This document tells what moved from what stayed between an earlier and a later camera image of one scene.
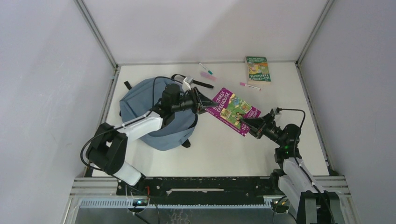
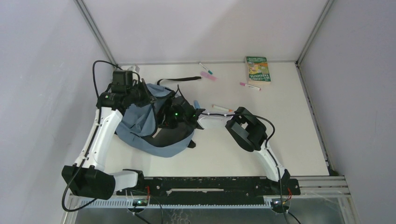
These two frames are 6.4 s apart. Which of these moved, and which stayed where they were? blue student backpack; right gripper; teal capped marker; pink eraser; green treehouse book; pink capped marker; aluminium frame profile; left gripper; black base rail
Moved: blue student backpack; right gripper; left gripper
Stayed: black base rail; pink capped marker; teal capped marker; green treehouse book; pink eraser; aluminium frame profile
